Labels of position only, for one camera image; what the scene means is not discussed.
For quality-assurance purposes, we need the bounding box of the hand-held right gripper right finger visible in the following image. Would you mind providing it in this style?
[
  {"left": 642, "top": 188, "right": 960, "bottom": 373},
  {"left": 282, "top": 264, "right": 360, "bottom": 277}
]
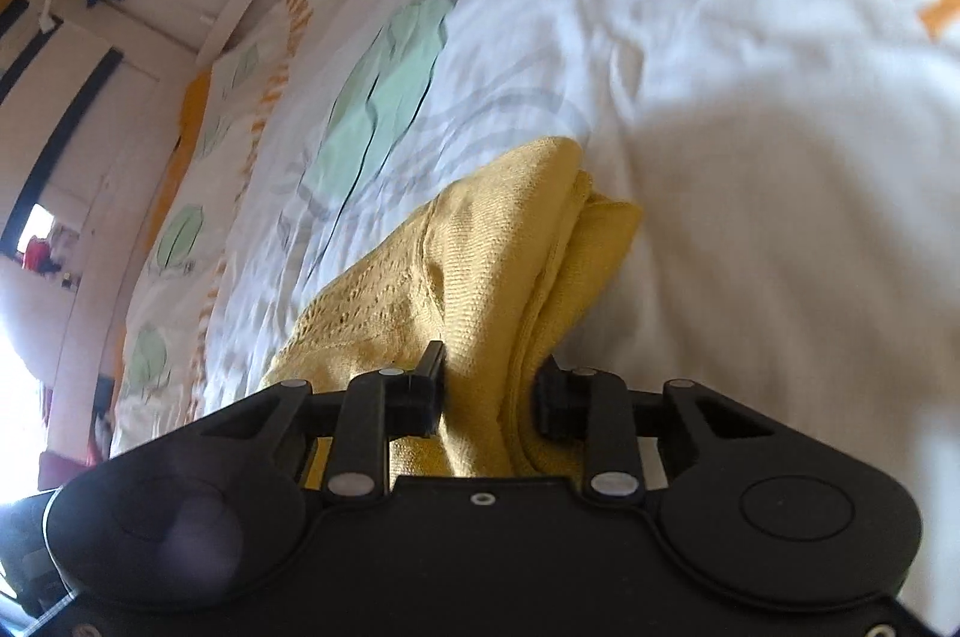
[{"left": 531, "top": 355, "right": 778, "bottom": 504}]

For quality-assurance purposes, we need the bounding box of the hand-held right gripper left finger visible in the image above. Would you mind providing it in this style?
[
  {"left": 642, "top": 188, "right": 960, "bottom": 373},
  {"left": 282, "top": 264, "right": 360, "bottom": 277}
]
[{"left": 199, "top": 340, "right": 449, "bottom": 504}]

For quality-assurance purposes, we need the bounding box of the yellow knit sweater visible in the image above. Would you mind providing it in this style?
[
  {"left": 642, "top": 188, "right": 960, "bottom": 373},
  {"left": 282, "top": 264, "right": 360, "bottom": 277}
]
[{"left": 259, "top": 136, "right": 644, "bottom": 480}]

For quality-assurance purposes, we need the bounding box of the white leaf-print duvet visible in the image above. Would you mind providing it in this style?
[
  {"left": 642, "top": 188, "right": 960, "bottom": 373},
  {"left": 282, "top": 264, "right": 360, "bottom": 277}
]
[{"left": 109, "top": 0, "right": 960, "bottom": 533}]

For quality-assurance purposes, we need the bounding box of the red toy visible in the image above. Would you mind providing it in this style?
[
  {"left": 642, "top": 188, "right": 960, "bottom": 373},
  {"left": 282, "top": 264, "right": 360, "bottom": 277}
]
[{"left": 21, "top": 232, "right": 55, "bottom": 275}]

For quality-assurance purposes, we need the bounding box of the orange bed sheet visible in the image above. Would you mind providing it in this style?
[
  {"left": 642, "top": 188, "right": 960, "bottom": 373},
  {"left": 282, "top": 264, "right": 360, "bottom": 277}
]
[{"left": 112, "top": 67, "right": 215, "bottom": 383}]

